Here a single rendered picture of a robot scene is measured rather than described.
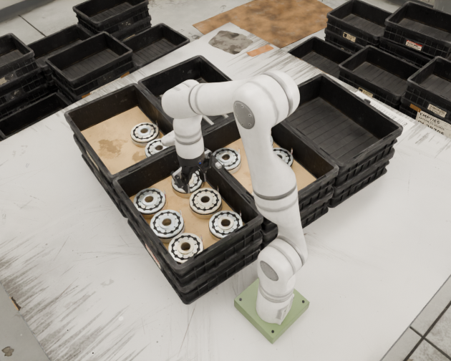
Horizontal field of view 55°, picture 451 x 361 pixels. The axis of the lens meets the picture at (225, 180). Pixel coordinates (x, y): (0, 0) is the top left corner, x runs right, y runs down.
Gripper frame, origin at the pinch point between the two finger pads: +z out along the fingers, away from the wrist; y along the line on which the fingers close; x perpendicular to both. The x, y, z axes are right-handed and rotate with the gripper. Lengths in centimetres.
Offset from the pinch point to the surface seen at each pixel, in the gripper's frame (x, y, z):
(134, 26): 164, 82, 51
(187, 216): 0.7, -3.9, 14.2
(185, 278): -16.5, -18.8, 11.7
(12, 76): 165, 0, 47
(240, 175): 1.4, 20.2, 14.2
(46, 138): 82, -16, 28
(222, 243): -19.1, -6.8, 4.2
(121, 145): 42.5, -1.0, 14.4
